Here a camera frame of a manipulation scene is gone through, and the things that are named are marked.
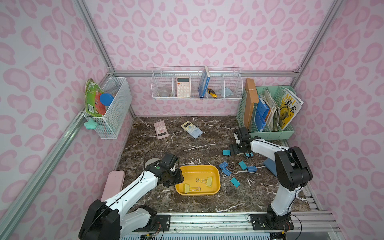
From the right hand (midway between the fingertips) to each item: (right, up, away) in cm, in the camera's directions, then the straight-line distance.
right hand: (237, 146), depth 99 cm
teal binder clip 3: (+2, -10, -7) cm, 13 cm away
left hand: (-35, -14, -16) cm, 41 cm away
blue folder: (+15, +21, -1) cm, 26 cm away
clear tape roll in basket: (-47, +35, -2) cm, 58 cm away
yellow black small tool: (-17, +35, -3) cm, 39 cm away
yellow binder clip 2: (-32, -22, -15) cm, 41 cm away
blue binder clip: (-10, -10, -7) cm, 16 cm away
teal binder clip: (-5, -18, -14) cm, 24 cm away
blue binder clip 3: (+7, -12, -8) cm, 16 cm away
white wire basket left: (-69, +13, -25) cm, 75 cm away
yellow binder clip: (-20, -18, -13) cm, 30 cm away
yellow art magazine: (+35, +26, 0) cm, 43 cm away
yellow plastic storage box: (-30, -14, -9) cm, 35 cm away
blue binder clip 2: (-9, -13, -10) cm, 19 cm away
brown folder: (+4, +29, -15) cm, 33 cm away
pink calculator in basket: (-35, +38, -5) cm, 52 cm away
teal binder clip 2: (-8, -4, -1) cm, 9 cm away
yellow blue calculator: (-31, +11, +11) cm, 35 cm away
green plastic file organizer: (+28, +37, +5) cm, 47 cm away
